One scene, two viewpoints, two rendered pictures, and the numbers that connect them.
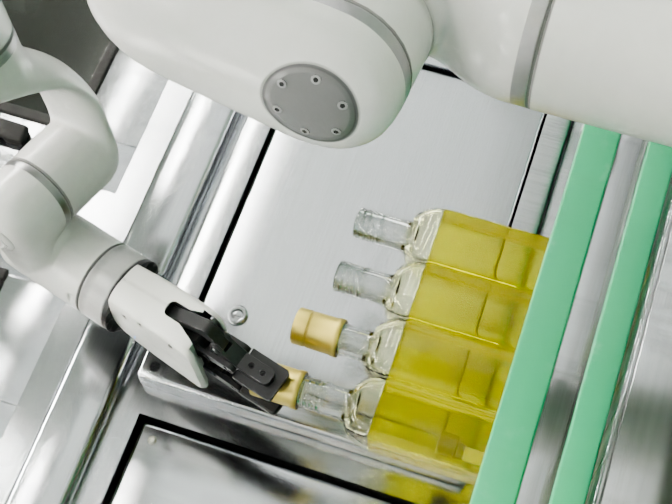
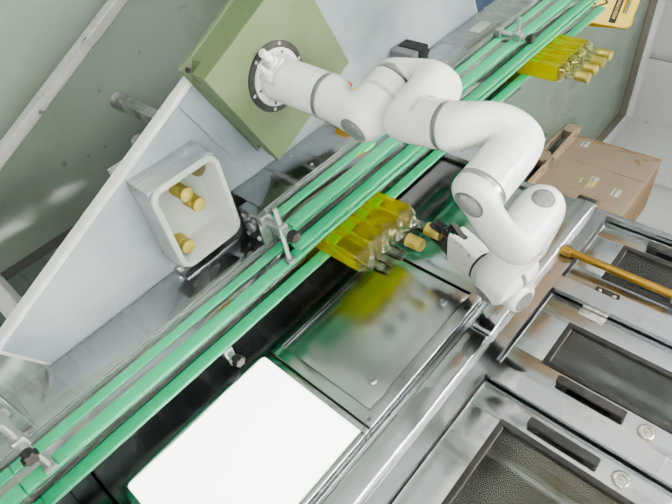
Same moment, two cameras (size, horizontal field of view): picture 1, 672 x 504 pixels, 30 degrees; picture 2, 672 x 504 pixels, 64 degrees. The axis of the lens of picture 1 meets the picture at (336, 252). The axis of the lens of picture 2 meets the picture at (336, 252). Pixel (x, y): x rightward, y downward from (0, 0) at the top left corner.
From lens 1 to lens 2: 1.38 m
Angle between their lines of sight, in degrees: 68
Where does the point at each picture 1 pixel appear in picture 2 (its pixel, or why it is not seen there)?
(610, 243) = (316, 190)
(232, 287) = (441, 312)
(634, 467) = (345, 140)
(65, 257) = not seen: hidden behind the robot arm
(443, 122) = (330, 351)
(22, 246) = not seen: hidden behind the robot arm
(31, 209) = not seen: hidden behind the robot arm
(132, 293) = (479, 246)
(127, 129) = (474, 412)
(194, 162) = (444, 367)
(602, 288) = (326, 181)
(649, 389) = (331, 152)
